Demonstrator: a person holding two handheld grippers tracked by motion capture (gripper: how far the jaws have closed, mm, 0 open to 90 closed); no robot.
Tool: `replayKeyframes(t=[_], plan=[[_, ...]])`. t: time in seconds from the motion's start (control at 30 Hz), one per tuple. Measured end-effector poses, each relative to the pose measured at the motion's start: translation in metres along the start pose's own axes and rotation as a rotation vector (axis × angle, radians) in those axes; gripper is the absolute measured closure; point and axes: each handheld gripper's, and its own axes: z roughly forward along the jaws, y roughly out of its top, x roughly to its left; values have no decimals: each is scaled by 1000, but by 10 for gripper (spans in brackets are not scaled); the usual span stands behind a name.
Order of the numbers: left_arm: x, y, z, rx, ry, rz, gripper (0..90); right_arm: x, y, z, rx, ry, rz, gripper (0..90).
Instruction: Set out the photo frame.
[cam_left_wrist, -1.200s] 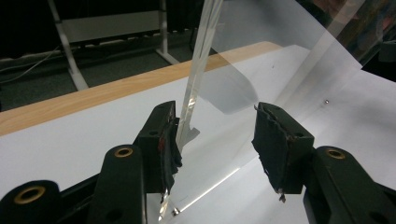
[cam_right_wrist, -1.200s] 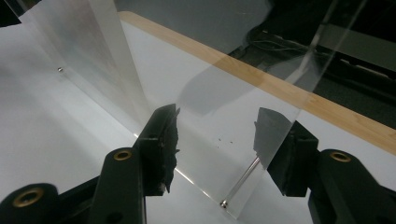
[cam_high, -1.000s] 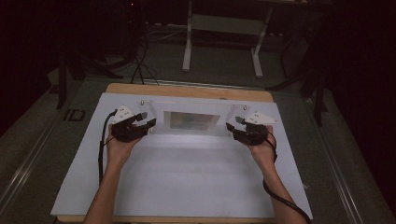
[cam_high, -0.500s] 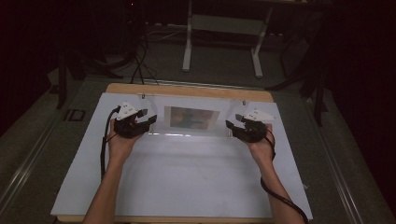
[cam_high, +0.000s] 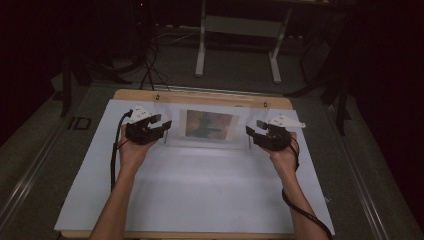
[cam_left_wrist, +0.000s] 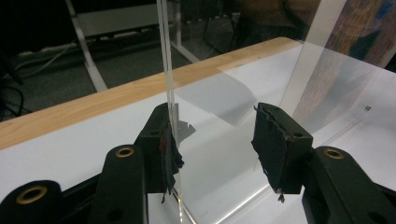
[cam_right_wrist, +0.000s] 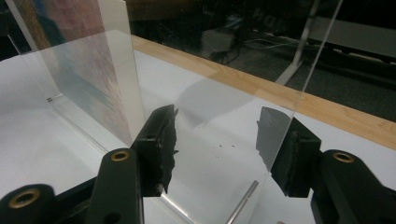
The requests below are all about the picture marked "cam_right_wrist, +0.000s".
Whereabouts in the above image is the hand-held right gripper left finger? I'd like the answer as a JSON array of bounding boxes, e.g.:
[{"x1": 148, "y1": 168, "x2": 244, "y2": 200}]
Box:
[{"x1": 132, "y1": 104, "x2": 179, "y2": 198}]

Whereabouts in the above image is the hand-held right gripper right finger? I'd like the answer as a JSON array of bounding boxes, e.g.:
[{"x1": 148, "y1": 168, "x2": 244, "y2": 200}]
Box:
[{"x1": 256, "y1": 105, "x2": 322, "y2": 198}]

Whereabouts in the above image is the clear acrylic photo frame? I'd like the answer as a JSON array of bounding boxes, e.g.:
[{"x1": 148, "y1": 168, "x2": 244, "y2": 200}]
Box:
[{"x1": 4, "y1": 0, "x2": 344, "y2": 224}]

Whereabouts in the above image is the grey box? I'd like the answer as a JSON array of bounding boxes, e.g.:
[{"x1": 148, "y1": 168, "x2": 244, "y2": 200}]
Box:
[{"x1": 200, "y1": 29, "x2": 236, "y2": 56}]

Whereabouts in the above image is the metal frame stand pin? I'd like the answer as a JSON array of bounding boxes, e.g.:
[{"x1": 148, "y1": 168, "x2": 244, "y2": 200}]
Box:
[
  {"x1": 225, "y1": 179, "x2": 260, "y2": 224},
  {"x1": 46, "y1": 92, "x2": 64, "y2": 104}
]

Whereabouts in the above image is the bundle of black floor cables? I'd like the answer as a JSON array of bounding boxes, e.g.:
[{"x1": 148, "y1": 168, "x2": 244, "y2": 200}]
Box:
[{"x1": 214, "y1": 12, "x2": 300, "y2": 64}]

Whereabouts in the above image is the white metal desk frame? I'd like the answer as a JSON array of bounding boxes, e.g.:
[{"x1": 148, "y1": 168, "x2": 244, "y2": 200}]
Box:
[{"x1": 275, "y1": 0, "x2": 396, "y2": 87}]

